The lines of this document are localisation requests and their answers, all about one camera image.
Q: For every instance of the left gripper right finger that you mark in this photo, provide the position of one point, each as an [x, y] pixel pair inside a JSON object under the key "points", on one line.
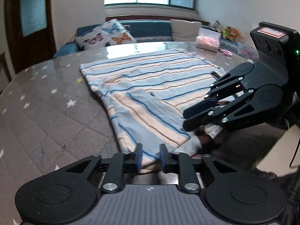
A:
{"points": [[182, 165]]}

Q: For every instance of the beige cushion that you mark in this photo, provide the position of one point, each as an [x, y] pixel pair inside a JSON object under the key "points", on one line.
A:
{"points": [[184, 31]]}

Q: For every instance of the dark wooden door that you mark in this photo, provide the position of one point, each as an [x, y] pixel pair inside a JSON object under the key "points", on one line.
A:
{"points": [[29, 32]]}

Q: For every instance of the blue striped cloth garment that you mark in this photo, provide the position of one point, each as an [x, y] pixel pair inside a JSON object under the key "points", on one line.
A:
{"points": [[145, 96]]}

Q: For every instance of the pink hair scrunchie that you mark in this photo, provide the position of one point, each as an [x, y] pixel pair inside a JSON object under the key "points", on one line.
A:
{"points": [[225, 52]]}

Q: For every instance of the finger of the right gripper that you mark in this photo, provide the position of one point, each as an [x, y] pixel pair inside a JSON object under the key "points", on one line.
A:
{"points": [[206, 121], [228, 98]]}

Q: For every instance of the clear plastic storage box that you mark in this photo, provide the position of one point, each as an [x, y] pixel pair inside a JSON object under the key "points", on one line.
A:
{"points": [[247, 51]]}

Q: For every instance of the blue sofa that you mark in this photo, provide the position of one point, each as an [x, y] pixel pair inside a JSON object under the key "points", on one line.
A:
{"points": [[142, 31]]}

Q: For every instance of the pink tissue box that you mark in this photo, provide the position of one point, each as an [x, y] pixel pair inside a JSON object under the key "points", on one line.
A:
{"points": [[208, 40]]}

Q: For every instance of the butterfly print pillow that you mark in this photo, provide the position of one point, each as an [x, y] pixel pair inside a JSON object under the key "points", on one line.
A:
{"points": [[108, 34]]}

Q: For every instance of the black white plush toy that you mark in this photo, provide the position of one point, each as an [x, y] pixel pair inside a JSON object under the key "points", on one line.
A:
{"points": [[215, 26]]}

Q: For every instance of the grey star tablecloth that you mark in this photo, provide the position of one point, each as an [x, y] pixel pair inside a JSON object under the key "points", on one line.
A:
{"points": [[50, 118]]}

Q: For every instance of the black camera box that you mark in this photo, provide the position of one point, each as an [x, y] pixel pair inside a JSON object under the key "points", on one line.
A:
{"points": [[276, 43]]}

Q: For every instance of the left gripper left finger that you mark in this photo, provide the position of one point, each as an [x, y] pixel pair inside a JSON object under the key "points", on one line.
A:
{"points": [[116, 167]]}

